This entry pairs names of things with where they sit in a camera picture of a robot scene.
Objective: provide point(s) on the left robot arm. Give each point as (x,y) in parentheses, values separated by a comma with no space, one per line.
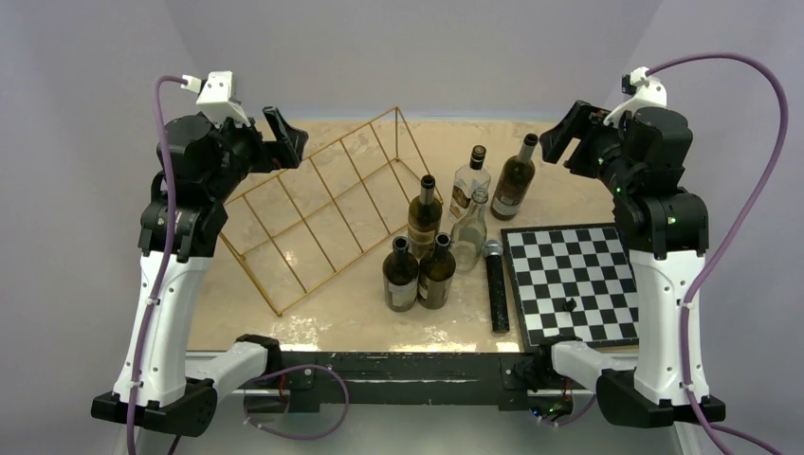
(179,229)

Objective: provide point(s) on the black white chessboard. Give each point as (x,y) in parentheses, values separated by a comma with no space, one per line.
(587,263)

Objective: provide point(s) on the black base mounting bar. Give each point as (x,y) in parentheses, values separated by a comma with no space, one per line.
(508,381)

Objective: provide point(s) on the green wine bottle silver neck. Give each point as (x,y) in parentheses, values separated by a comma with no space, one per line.
(424,218)

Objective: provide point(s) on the dark wine bottle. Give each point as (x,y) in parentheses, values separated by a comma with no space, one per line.
(516,177)
(436,270)
(400,276)

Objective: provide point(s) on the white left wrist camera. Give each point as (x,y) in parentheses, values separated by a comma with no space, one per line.
(215,98)

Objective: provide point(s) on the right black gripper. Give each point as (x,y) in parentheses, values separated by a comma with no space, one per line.
(557,139)

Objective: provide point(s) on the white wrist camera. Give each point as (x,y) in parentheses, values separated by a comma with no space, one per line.
(640,90)
(215,98)

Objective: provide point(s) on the gold wire wine rack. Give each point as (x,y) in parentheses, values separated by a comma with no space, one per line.
(293,231)

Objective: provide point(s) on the clear empty glass bottle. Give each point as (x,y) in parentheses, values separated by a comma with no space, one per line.
(470,232)

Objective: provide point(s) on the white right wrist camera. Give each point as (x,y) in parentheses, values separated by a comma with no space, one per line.
(640,90)

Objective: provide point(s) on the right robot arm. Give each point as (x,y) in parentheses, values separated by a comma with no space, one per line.
(664,228)

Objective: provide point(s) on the black chess piece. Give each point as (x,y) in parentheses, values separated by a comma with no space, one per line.
(570,305)

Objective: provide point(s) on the clear whisky bottle black cap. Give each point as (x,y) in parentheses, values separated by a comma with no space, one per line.
(466,180)

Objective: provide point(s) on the black microphone silver head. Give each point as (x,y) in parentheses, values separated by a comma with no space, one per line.
(493,256)

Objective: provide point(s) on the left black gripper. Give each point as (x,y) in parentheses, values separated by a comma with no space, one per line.
(289,148)

